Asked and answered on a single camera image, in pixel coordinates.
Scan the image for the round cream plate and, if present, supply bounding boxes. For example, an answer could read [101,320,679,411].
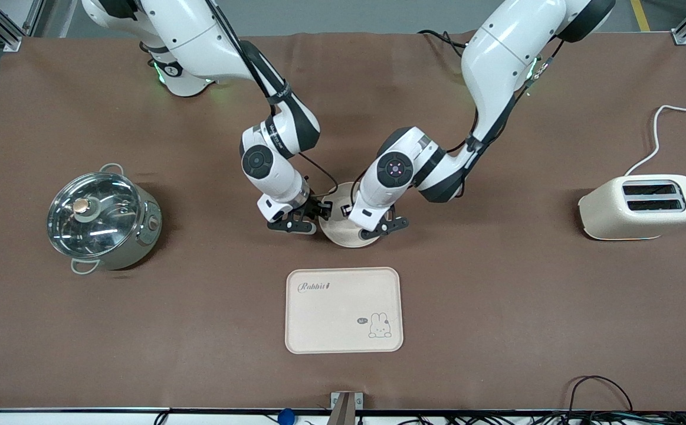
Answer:
[318,182,382,248]

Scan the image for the cream rabbit print tray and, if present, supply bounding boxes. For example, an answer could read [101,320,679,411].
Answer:
[285,267,404,354]

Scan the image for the steel cooking pot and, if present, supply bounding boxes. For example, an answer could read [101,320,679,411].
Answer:
[47,164,163,275]

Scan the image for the glass pot lid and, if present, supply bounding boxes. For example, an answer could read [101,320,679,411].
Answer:
[47,172,142,259]

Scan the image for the cream white two-slot toaster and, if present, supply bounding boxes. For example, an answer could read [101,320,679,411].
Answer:
[577,175,686,241]

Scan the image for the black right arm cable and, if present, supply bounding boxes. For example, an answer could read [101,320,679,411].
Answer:
[204,0,339,192]

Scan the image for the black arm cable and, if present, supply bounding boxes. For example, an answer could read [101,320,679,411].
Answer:
[204,0,339,192]
[416,28,565,198]

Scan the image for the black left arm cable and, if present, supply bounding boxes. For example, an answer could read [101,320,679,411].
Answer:
[416,28,565,198]

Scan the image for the grey metal table bracket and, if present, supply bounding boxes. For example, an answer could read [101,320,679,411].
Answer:
[330,391,365,425]

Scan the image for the looped black cable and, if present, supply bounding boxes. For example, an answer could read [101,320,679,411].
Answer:
[566,375,635,415]

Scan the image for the black cable bundle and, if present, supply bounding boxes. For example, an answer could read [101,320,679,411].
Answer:
[154,410,686,425]

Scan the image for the white toaster power cable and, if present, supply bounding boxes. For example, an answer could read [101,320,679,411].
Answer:
[625,105,686,176]

